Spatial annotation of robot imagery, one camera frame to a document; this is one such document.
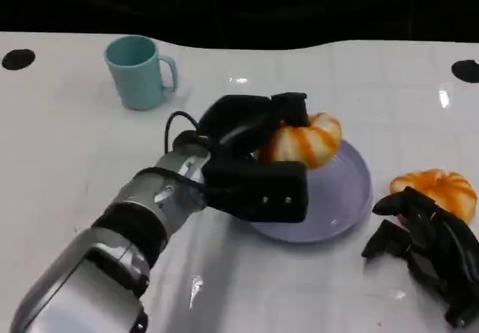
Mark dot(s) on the orange white toy bread roll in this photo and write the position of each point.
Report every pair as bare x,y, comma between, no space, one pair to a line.
434,183
314,142

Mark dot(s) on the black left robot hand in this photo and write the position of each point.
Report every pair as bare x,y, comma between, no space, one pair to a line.
235,119

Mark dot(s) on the pale green mug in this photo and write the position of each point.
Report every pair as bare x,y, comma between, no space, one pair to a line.
136,82

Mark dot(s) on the black table grommet hole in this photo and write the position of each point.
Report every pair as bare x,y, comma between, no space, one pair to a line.
18,59
466,72

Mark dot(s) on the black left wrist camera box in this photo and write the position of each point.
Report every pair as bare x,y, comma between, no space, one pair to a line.
258,191

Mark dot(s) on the lilac plate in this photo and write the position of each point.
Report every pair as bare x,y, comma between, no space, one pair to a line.
337,198

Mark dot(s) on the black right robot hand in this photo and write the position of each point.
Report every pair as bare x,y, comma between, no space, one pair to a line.
449,258

